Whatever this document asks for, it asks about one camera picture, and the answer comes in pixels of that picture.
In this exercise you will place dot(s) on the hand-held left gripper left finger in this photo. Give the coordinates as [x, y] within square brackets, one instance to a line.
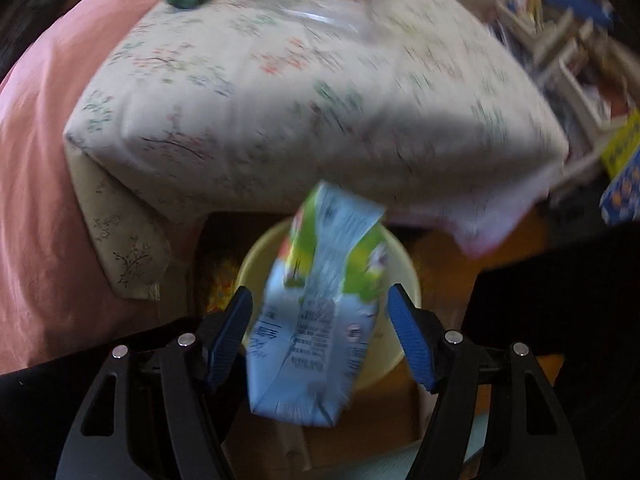
[231, 336]

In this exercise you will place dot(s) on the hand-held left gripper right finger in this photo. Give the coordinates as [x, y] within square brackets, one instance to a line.
[409, 336]

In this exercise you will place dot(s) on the cream plastic bin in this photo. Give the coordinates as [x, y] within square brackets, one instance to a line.
[249, 266]

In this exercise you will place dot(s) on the blue and green drink carton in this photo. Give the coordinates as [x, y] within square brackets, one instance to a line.
[311, 331]

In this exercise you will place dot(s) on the beige floral cloth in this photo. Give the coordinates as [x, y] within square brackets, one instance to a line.
[117, 240]

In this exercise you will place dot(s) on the pink blanket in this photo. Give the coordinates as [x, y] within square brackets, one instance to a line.
[45, 200]

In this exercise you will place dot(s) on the floral bedsheet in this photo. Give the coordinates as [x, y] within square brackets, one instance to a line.
[310, 110]

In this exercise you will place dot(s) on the blue patterned box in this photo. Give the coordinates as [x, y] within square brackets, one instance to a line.
[622, 200]

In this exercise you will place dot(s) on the yellow box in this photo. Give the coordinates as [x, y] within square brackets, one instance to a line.
[625, 147]

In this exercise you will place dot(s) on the white bookshelf with books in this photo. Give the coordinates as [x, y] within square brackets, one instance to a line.
[565, 60]

